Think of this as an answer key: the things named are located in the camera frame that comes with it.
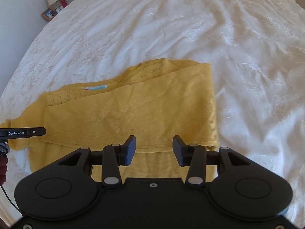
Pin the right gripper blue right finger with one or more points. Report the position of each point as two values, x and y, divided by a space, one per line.
192 156

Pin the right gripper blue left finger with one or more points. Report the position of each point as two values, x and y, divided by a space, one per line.
116 155

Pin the yellow knit sweater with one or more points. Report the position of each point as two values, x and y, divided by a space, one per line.
154 101

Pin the small alarm clock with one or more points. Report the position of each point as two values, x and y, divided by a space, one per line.
58 8

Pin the white embroidered bedspread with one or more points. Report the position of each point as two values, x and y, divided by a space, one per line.
255 47

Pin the red bottle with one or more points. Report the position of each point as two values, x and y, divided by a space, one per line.
63 3

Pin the left wooden photo frame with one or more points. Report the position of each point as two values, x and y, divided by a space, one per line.
49 14

